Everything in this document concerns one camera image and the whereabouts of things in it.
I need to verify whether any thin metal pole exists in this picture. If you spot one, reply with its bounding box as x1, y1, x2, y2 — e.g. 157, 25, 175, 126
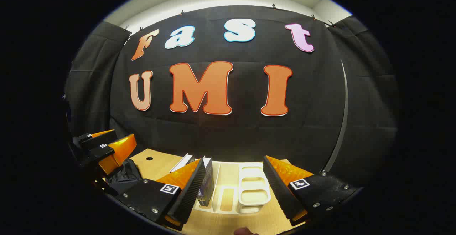
321, 60, 349, 175

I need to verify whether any blue cover book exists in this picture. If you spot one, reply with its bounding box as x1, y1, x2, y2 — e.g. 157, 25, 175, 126
198, 157, 215, 207

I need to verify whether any black schoolbag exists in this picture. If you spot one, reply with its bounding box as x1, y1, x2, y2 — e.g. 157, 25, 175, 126
105, 158, 143, 194

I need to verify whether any portrait cover book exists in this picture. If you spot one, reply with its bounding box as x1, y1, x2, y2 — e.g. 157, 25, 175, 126
170, 153, 195, 173

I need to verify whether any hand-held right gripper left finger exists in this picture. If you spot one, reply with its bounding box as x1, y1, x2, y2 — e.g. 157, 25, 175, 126
117, 158, 207, 231

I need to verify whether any white bookshelf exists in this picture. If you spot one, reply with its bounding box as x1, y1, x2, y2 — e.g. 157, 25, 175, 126
192, 160, 271, 215

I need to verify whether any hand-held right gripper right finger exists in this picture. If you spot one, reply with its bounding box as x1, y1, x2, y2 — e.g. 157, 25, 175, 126
264, 155, 363, 226

